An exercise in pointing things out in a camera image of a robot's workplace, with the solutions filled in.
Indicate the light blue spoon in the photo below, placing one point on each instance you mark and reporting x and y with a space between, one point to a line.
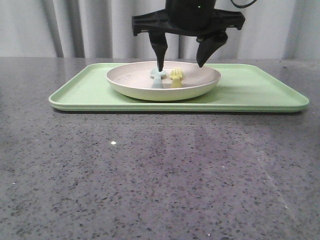
157 78

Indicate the cream round plate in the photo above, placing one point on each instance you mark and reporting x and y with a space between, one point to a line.
133 80

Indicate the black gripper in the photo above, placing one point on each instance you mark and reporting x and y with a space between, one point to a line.
193 18

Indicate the yellow fork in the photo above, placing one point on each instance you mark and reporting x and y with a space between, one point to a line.
176 76

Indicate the light green tray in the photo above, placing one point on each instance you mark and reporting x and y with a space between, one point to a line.
216 87

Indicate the grey curtain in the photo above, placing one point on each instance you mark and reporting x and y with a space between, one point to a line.
273 29

